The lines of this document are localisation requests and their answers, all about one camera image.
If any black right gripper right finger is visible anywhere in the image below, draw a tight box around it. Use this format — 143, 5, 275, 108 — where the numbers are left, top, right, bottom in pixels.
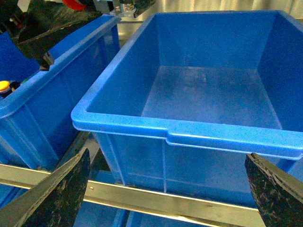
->
245, 153, 303, 227

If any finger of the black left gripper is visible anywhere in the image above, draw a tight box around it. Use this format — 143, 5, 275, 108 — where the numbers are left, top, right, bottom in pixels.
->
16, 0, 102, 61

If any blue empty right bin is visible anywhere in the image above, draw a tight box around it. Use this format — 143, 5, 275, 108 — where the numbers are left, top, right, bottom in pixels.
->
71, 11, 303, 207

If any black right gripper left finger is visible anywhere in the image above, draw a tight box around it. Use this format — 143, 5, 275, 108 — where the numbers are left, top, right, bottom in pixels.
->
0, 148, 90, 227

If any yellow button front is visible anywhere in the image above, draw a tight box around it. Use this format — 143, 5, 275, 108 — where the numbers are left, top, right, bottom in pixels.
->
0, 80, 20, 98

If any blue middle bin with buttons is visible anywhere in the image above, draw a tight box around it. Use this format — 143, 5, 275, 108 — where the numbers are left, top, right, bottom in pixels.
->
0, 15, 120, 170

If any metal shelf front rail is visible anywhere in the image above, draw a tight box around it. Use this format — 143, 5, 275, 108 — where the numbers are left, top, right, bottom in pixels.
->
0, 163, 266, 227

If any red button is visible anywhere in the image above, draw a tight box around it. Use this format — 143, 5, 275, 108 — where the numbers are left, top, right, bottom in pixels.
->
62, 0, 96, 11

